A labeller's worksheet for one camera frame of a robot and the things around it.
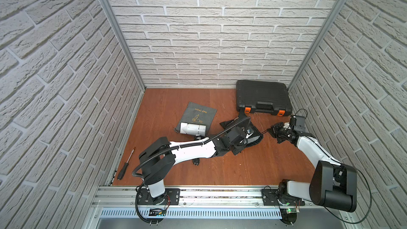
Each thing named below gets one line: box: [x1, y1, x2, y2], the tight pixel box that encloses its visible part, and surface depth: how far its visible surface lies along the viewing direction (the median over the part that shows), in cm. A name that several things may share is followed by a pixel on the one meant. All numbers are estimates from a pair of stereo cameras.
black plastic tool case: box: [235, 79, 294, 117], surface depth 106 cm
